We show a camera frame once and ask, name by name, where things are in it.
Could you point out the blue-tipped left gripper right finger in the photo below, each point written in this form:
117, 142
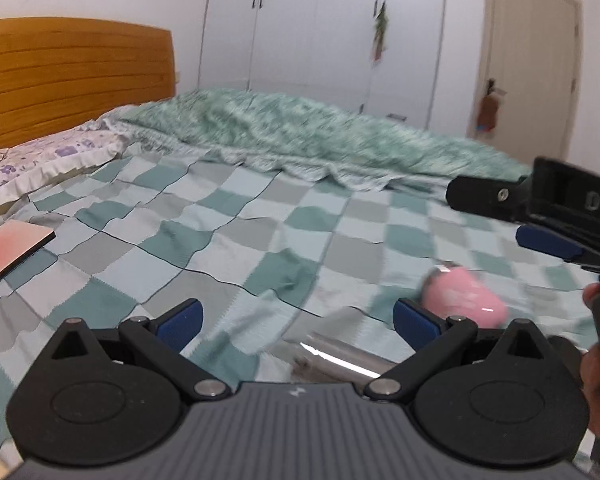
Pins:
439, 343

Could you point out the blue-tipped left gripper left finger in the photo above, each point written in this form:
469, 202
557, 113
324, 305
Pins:
157, 344

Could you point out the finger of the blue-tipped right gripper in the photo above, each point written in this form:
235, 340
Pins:
490, 198
549, 243

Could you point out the pink cup with paw prints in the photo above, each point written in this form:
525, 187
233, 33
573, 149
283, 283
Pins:
452, 290

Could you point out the person's right hand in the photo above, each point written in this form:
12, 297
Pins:
590, 375

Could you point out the stainless steel thermos bottle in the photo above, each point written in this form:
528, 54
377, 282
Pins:
316, 359

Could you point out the checkered green bed sheet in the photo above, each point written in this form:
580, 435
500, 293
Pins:
270, 257

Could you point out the beige wooden door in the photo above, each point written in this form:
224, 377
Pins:
533, 50

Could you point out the green floral duvet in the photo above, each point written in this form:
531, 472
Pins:
307, 139

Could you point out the pink notebook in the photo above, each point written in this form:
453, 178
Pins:
19, 240

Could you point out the purple floral pillow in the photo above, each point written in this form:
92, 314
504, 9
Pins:
34, 164

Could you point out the green hanging plant ornament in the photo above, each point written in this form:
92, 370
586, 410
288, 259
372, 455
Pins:
380, 31

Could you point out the white wardrobe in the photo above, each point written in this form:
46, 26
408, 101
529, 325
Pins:
322, 50

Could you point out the wooden orange headboard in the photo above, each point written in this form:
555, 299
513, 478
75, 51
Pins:
57, 73

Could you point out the brown plush toy on handle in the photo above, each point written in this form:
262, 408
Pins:
487, 117

